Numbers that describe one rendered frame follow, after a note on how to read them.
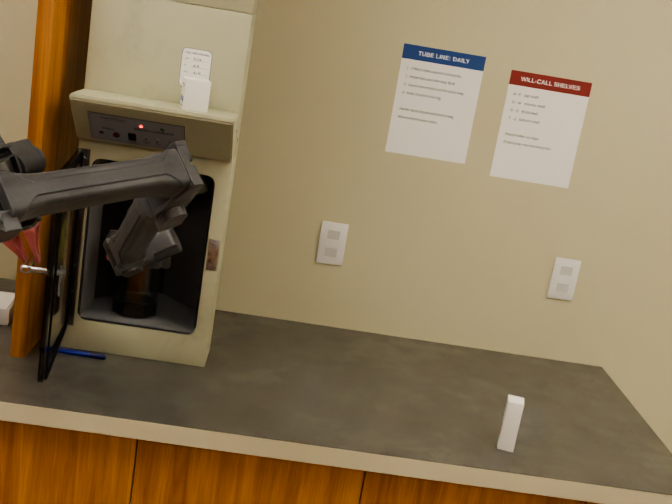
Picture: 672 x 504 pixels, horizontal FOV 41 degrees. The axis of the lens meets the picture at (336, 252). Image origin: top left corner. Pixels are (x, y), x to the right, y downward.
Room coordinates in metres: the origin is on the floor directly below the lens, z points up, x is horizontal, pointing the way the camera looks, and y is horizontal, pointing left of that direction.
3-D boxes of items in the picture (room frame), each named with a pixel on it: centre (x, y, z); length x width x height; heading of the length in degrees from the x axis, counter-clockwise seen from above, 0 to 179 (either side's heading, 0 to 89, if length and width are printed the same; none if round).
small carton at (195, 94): (1.82, 0.33, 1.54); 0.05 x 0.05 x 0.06; 17
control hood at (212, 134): (1.81, 0.40, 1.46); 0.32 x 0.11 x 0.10; 94
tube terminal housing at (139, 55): (1.99, 0.41, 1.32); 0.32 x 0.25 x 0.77; 94
